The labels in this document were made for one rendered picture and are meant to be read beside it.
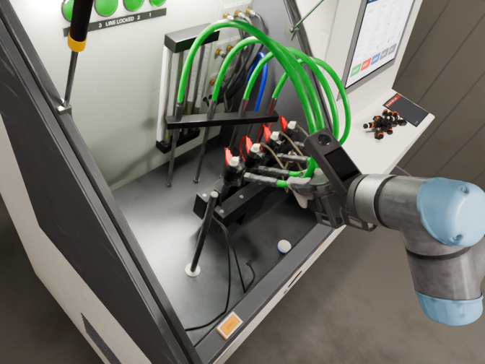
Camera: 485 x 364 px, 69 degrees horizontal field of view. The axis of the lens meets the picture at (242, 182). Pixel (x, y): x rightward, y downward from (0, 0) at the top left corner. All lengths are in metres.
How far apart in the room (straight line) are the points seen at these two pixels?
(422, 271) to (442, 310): 0.06
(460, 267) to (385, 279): 1.84
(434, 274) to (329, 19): 0.69
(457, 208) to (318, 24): 0.69
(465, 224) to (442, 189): 0.04
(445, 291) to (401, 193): 0.13
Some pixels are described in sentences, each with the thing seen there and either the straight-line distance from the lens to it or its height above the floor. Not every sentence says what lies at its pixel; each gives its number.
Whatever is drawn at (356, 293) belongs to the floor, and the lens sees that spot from 2.18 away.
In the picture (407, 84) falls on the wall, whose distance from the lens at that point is 2.70.
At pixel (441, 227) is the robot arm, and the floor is 1.44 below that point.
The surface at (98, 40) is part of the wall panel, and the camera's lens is 0.78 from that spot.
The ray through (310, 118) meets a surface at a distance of 0.63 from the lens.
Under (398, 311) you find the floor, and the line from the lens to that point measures 2.27.
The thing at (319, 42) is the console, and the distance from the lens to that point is 1.02.
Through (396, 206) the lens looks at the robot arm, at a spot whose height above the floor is 1.40.
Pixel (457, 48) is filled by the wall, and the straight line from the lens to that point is 2.58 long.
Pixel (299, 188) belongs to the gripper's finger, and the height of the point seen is 1.27.
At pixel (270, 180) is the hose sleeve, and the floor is 1.16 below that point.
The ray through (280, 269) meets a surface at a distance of 0.90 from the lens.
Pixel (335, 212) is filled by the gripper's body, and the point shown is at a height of 1.28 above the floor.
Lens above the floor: 1.70
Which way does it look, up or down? 47 degrees down
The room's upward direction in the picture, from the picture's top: 20 degrees clockwise
